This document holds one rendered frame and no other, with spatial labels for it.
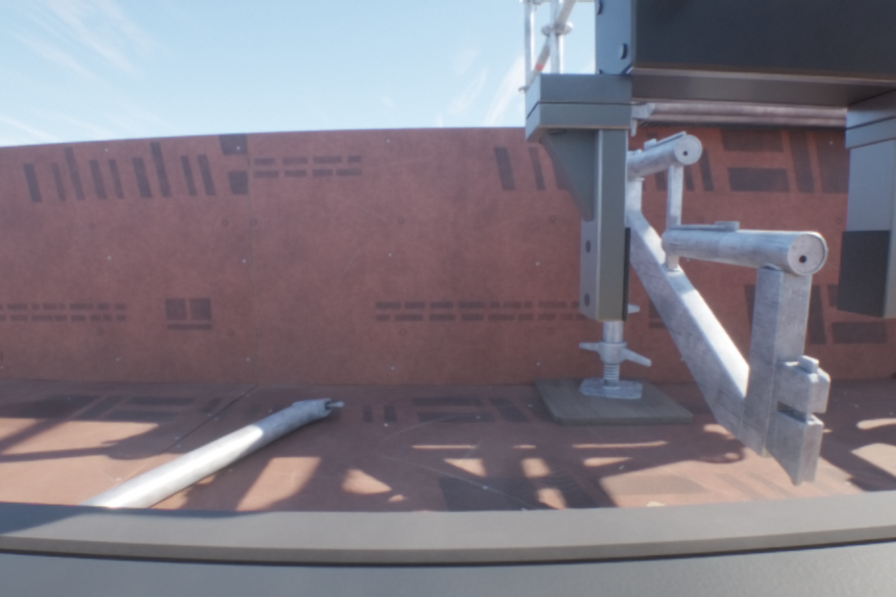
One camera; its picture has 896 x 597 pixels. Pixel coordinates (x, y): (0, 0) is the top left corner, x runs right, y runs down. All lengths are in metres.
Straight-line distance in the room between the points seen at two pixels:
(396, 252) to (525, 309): 0.38
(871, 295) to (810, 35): 0.12
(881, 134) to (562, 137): 0.15
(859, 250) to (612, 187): 0.13
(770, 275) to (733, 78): 0.45
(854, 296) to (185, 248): 1.43
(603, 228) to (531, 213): 1.09
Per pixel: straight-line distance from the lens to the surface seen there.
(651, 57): 0.21
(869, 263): 0.28
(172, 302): 1.53
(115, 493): 0.83
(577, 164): 0.21
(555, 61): 2.05
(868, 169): 0.29
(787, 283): 0.65
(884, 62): 0.27
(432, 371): 1.33
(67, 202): 1.71
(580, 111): 0.21
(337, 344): 1.35
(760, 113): 1.42
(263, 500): 0.83
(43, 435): 1.31
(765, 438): 0.69
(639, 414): 1.13
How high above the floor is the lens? 0.39
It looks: 6 degrees down
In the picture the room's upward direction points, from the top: straight up
